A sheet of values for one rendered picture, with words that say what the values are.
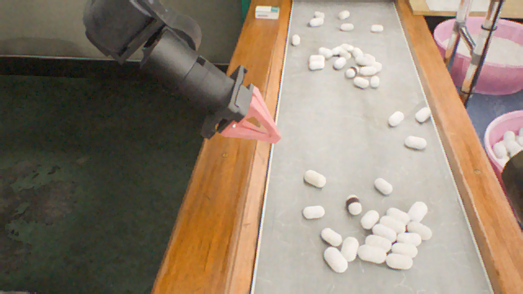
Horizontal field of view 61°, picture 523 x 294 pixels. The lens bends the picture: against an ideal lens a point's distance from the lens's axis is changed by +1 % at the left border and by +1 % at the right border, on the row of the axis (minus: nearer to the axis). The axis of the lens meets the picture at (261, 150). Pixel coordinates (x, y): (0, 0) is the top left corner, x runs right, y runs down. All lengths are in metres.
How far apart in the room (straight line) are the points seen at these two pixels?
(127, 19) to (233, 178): 0.29
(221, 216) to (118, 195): 1.23
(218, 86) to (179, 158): 1.41
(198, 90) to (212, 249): 0.21
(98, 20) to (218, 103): 0.16
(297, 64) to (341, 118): 0.24
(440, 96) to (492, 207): 0.30
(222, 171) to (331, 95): 0.34
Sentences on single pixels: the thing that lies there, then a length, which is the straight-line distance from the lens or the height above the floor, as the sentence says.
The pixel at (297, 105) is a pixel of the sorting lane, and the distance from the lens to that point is 0.90.
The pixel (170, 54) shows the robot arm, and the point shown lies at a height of 0.99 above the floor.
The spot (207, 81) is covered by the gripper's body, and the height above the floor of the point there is 0.96.
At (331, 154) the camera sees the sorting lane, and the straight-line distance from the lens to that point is 0.78.
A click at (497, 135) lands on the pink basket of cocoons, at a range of 0.92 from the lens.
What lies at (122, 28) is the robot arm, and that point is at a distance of 0.54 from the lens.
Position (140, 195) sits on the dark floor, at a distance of 1.82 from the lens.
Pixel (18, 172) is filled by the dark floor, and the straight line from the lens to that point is 2.11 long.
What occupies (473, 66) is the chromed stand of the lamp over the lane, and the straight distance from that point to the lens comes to 0.94.
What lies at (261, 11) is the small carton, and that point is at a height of 0.78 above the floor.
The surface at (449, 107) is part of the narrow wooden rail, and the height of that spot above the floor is 0.76.
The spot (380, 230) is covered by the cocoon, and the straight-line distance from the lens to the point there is 0.64.
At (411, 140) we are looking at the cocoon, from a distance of 0.82.
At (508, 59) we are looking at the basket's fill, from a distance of 1.23.
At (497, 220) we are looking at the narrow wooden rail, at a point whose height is 0.76.
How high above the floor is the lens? 1.23
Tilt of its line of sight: 39 degrees down
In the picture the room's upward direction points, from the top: straight up
